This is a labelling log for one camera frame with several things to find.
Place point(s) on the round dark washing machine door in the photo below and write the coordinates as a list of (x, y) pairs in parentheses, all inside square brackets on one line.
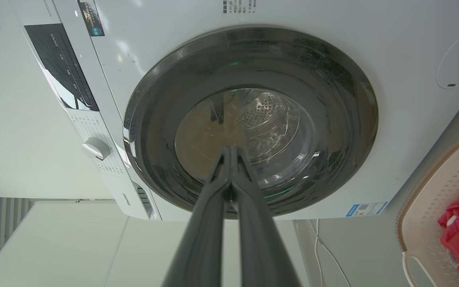
[(261, 99)]

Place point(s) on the silver washing machine dial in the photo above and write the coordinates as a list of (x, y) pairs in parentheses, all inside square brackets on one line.
[(95, 148)]

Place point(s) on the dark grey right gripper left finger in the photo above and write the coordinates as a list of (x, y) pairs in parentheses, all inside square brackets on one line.
[(201, 243)]

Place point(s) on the white front-load washing machine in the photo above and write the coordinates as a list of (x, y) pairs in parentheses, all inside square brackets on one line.
[(165, 59)]

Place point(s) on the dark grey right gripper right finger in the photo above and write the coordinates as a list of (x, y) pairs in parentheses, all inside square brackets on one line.
[(259, 243)]

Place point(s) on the pink perforated laundry basket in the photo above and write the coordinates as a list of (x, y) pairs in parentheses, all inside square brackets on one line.
[(432, 215)]

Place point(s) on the blue energy label sticker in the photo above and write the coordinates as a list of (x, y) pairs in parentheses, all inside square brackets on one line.
[(366, 209)]

